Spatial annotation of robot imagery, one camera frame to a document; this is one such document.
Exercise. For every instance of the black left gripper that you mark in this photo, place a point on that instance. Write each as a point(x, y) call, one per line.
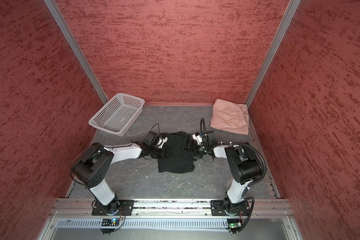
point(164, 151)

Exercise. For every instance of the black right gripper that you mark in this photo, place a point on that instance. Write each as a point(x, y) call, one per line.
point(194, 144)

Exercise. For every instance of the black shorts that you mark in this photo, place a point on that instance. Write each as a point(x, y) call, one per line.
point(179, 159)

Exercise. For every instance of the pink drawstring shorts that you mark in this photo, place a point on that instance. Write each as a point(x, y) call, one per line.
point(230, 117)

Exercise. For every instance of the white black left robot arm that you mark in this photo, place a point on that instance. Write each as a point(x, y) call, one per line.
point(92, 164)

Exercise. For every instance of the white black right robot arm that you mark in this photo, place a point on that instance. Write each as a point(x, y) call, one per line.
point(247, 167)

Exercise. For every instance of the white perforated plastic basket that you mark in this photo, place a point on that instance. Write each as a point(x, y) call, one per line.
point(118, 114)

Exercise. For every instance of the right green circuit board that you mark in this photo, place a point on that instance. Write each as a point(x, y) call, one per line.
point(234, 225)

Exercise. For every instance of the green circuit board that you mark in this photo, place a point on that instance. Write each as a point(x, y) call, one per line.
point(110, 223)
point(234, 225)

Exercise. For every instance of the left green circuit board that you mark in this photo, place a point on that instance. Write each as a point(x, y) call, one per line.
point(110, 223)

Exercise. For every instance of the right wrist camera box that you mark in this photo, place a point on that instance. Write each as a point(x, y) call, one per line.
point(204, 139)

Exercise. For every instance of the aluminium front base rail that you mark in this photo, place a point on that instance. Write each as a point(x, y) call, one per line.
point(170, 208)

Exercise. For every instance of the white slotted cable duct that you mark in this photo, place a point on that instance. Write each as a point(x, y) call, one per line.
point(156, 224)

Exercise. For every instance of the aluminium right corner post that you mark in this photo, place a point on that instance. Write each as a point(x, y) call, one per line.
point(278, 37)

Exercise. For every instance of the aluminium corner post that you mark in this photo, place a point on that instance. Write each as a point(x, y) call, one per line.
point(67, 33)
point(278, 37)

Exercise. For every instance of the aluminium left corner post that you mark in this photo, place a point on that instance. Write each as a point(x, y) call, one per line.
point(67, 33)

